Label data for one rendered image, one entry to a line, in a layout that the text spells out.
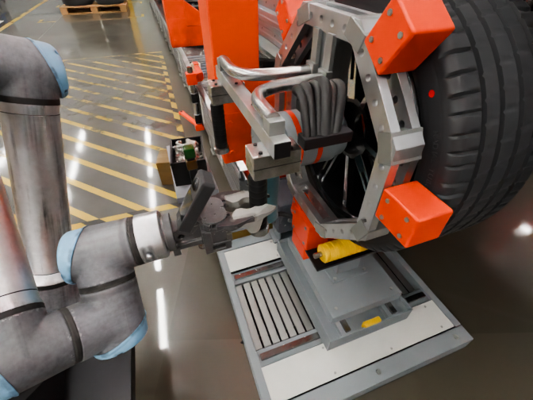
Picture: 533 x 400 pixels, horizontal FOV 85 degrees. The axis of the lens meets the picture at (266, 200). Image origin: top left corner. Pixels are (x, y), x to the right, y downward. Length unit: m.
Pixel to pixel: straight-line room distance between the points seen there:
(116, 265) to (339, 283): 0.86
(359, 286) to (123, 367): 0.84
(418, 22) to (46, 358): 0.69
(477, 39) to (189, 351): 1.27
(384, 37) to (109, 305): 0.60
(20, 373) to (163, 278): 1.04
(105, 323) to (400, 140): 0.56
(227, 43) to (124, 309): 0.82
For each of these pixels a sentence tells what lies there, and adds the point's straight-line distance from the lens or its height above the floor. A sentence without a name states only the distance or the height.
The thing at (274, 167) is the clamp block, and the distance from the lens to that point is 0.51.
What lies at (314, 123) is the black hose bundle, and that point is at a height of 1.00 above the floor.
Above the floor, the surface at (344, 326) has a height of 0.18.
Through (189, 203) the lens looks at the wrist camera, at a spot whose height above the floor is 0.88.
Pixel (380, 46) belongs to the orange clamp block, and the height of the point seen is 1.09.
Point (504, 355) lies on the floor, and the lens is 1.60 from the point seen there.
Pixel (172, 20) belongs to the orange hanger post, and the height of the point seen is 0.73.
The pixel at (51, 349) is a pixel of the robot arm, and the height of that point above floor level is 0.78.
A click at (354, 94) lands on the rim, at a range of 0.78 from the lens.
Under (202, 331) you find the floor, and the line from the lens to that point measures 1.36.
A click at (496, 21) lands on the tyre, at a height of 1.12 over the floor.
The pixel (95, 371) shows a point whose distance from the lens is 1.08.
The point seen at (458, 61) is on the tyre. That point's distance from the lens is 0.57.
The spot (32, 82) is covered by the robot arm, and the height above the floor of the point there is 1.00.
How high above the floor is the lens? 1.21
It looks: 41 degrees down
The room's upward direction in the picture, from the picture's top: straight up
